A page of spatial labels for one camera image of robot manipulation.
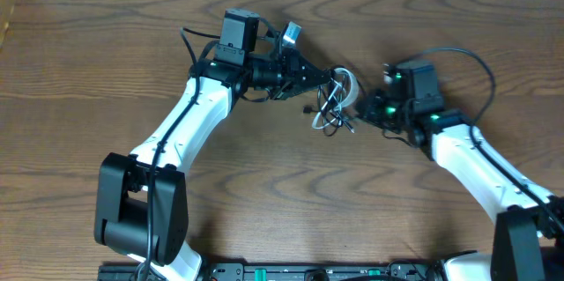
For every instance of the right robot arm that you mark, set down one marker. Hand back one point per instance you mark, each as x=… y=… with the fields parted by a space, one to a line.
x=527 y=218

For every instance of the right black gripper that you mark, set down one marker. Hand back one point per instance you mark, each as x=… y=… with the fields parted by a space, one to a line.
x=371 y=109

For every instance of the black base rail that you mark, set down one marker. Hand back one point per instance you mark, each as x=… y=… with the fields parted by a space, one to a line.
x=397 y=270

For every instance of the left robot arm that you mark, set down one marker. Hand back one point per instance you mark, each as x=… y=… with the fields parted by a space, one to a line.
x=141 y=204

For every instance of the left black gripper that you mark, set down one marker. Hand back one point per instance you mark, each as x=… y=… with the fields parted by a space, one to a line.
x=292 y=69

